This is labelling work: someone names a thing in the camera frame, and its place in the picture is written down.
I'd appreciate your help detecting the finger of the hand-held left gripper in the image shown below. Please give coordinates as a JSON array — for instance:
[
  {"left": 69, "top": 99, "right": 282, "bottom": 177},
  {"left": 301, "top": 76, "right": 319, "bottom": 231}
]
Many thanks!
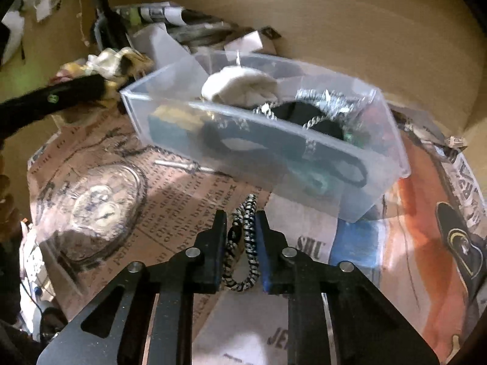
[{"left": 76, "top": 74, "right": 106, "bottom": 101}]

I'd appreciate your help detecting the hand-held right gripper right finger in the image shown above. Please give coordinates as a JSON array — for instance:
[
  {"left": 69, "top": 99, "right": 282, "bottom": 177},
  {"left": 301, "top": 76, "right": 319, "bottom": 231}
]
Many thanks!
[{"left": 256, "top": 211, "right": 438, "bottom": 365}]

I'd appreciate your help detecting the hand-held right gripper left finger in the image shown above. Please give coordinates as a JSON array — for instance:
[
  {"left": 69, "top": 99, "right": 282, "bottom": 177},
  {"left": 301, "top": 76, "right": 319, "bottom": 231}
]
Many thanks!
[{"left": 36, "top": 210, "right": 228, "bottom": 365}]

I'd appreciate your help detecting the gold fabric pouch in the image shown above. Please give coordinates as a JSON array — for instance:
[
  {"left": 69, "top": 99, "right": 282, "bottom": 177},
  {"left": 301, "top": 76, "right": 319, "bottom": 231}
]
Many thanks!
[{"left": 56, "top": 47, "right": 155, "bottom": 92}]

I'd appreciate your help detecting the black white braided hair tie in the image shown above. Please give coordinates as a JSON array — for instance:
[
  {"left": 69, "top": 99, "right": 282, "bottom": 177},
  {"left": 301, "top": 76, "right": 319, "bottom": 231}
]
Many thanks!
[{"left": 222, "top": 194, "right": 264, "bottom": 294}]

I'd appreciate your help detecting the yellow green sponge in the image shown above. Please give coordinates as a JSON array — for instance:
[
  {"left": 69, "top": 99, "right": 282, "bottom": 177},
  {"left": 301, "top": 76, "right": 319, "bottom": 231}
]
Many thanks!
[{"left": 148, "top": 106, "right": 208, "bottom": 150}]

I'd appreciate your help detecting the teal mesh scrunchie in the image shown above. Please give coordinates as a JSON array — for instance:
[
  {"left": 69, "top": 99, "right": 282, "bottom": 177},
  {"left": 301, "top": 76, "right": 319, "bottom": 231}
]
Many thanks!
[{"left": 297, "top": 122, "right": 368, "bottom": 196}]

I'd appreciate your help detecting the clear plastic box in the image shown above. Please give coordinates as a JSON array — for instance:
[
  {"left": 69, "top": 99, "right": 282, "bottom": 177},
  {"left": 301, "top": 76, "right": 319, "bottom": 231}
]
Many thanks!
[{"left": 120, "top": 49, "right": 412, "bottom": 224}]

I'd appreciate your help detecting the black lace cloth with chain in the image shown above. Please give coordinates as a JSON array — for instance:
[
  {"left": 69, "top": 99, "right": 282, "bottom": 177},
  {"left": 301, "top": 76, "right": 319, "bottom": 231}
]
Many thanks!
[{"left": 201, "top": 89, "right": 370, "bottom": 191}]

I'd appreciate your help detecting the person's left hand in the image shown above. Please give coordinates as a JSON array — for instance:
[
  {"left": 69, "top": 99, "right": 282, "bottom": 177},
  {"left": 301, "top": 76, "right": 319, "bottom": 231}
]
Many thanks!
[{"left": 0, "top": 152, "right": 19, "bottom": 238}]

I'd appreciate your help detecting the dark wine bottle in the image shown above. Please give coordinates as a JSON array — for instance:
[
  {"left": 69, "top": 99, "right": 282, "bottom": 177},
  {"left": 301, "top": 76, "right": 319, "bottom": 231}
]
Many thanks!
[{"left": 90, "top": 0, "right": 131, "bottom": 53}]

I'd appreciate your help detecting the printed paper desk mat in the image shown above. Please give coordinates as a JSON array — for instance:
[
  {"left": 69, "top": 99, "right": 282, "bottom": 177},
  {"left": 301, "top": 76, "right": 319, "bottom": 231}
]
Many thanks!
[{"left": 26, "top": 99, "right": 487, "bottom": 365}]

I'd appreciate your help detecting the white paper tag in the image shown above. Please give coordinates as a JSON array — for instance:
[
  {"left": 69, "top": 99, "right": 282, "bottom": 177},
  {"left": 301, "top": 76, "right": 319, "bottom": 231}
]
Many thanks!
[{"left": 35, "top": 0, "right": 53, "bottom": 22}]

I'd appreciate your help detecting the small silver pin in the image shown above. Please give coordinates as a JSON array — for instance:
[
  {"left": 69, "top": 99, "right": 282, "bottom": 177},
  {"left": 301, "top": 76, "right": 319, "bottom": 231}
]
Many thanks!
[{"left": 153, "top": 159, "right": 191, "bottom": 169}]

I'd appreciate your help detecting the pile of papers and magazines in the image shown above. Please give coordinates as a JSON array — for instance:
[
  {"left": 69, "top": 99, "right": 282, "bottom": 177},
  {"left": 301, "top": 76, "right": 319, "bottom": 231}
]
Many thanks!
[{"left": 113, "top": 2, "right": 283, "bottom": 54}]

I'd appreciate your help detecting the white earphone cord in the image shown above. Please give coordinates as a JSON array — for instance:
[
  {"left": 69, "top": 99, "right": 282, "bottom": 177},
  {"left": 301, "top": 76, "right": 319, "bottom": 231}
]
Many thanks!
[{"left": 73, "top": 0, "right": 89, "bottom": 43}]

